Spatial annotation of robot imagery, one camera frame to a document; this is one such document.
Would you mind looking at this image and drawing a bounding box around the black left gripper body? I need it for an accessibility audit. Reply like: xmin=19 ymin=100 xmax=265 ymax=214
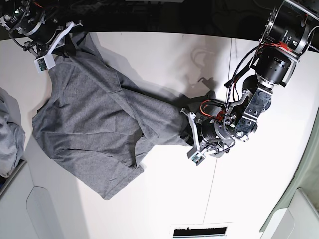
xmin=196 ymin=117 xmax=235 ymax=158

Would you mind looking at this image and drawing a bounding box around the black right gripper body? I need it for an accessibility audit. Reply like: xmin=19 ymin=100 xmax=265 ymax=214
xmin=23 ymin=16 xmax=62 ymax=50

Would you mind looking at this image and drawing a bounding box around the grey t-shirt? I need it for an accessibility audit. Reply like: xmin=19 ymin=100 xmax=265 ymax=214
xmin=32 ymin=32 xmax=200 ymax=201

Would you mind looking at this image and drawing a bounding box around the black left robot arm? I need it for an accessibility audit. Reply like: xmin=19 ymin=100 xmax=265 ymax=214
xmin=181 ymin=0 xmax=319 ymax=164

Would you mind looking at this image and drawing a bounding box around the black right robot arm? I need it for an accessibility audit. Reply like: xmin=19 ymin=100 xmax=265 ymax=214
xmin=0 ymin=0 xmax=71 ymax=58

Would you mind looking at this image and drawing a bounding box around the pile of grey clothes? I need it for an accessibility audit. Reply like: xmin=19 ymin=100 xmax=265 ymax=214
xmin=0 ymin=89 xmax=25 ymax=178

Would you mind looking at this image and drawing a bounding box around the white bin right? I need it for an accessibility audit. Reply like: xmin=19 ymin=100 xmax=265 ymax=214
xmin=259 ymin=186 xmax=319 ymax=239

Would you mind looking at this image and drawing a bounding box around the white bin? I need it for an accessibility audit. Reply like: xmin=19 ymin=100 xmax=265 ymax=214
xmin=0 ymin=159 xmax=65 ymax=239
xmin=259 ymin=186 xmax=319 ymax=239

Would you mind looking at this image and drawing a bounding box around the white bin left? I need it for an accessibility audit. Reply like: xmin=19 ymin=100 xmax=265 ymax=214
xmin=0 ymin=159 xmax=65 ymax=239

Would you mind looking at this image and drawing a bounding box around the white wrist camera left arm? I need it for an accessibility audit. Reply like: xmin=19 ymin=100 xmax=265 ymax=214
xmin=180 ymin=108 xmax=206 ymax=166

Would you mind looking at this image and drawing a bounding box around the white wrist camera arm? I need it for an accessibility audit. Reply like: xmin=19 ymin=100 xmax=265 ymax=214
xmin=180 ymin=108 xmax=206 ymax=166
xmin=34 ymin=21 xmax=83 ymax=73

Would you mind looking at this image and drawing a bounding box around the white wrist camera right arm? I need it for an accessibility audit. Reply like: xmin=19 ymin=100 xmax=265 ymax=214
xmin=34 ymin=21 xmax=83 ymax=73

